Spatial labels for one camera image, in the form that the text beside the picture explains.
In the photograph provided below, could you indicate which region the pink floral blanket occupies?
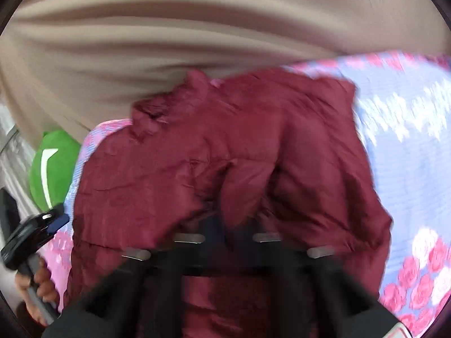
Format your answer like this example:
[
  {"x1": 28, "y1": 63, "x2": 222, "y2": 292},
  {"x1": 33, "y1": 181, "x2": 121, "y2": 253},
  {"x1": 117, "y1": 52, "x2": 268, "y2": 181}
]
[{"x1": 46, "y1": 51, "x2": 451, "y2": 338}]

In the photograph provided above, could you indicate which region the person's left hand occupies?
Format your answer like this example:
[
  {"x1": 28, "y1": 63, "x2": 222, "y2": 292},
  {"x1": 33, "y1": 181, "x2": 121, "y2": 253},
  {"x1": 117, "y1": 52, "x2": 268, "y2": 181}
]
[{"x1": 15, "y1": 257, "x2": 61, "y2": 328}]

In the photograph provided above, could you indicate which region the grey sheer curtain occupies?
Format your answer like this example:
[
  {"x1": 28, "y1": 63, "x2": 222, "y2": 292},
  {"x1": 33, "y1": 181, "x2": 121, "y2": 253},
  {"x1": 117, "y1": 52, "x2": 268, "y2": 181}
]
[{"x1": 0, "y1": 102, "x2": 45, "y2": 219}]

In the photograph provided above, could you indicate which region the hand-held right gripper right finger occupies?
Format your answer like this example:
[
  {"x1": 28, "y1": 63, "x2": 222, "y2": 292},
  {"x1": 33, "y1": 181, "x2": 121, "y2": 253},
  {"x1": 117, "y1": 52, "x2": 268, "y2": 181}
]
[{"x1": 243, "y1": 220, "x2": 400, "y2": 338}]

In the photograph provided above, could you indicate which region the green pillow with white stripe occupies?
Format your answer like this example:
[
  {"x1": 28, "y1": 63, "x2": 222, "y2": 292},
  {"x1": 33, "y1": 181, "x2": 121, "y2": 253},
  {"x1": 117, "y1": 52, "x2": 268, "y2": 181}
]
[{"x1": 29, "y1": 130, "x2": 82, "y2": 212}]

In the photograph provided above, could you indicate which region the maroon quilted jacket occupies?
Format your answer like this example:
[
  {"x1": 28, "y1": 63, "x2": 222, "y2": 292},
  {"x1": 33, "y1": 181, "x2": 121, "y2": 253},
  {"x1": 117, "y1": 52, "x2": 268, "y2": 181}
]
[{"x1": 63, "y1": 68, "x2": 393, "y2": 338}]

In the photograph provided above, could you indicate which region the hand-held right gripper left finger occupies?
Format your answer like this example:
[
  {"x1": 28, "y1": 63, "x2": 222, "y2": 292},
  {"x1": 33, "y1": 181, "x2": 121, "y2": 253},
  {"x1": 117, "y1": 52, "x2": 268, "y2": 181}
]
[{"x1": 44, "y1": 218, "x2": 215, "y2": 338}]

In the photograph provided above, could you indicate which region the beige curtain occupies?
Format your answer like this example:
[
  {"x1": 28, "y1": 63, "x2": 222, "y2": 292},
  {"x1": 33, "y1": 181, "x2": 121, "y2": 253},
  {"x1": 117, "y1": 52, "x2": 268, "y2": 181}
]
[{"x1": 0, "y1": 0, "x2": 451, "y2": 148}]

